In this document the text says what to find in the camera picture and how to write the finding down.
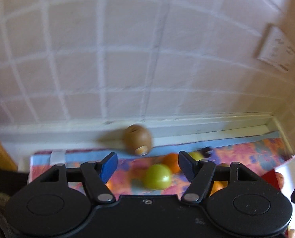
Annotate orange tangerine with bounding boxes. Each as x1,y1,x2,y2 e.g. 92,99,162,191
210,181,228,196
275,172,285,189
162,153,181,174

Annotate green apple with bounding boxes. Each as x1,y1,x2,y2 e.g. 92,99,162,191
143,164,172,190
189,151,204,161

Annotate dark small fruit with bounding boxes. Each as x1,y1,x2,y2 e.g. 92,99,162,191
200,147,214,158

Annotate red cardboard box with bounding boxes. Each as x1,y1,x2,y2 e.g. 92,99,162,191
261,155,295,197

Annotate floral cloth mat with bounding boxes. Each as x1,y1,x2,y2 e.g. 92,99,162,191
29,132,286,197

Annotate brown kiwi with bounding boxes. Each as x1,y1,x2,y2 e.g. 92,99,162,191
122,125,152,156

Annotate white wall socket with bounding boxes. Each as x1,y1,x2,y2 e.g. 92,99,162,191
256,24,295,73

